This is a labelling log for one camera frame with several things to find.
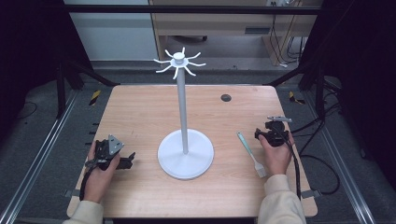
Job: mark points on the yellow black striped tape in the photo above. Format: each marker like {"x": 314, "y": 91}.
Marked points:
{"x": 95, "y": 97}
{"x": 294, "y": 97}

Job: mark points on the wooden desk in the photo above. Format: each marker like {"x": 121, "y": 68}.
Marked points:
{"x": 140, "y": 124}

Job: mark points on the person's right hand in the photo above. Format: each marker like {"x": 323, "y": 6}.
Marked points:
{"x": 276, "y": 157}

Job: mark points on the aluminium floor rail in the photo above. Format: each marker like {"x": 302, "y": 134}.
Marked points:
{"x": 34, "y": 161}
{"x": 342, "y": 168}

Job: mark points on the person's left hand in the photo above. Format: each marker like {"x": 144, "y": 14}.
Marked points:
{"x": 100, "y": 179}

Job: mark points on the black metal frame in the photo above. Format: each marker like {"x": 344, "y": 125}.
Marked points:
{"x": 74, "y": 67}

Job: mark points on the white hook stand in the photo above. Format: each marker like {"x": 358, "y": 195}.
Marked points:
{"x": 185, "y": 130}

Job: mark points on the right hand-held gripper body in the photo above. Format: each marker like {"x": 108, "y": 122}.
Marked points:
{"x": 274, "y": 133}

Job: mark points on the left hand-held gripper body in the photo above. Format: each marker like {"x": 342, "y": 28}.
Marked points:
{"x": 107, "y": 148}

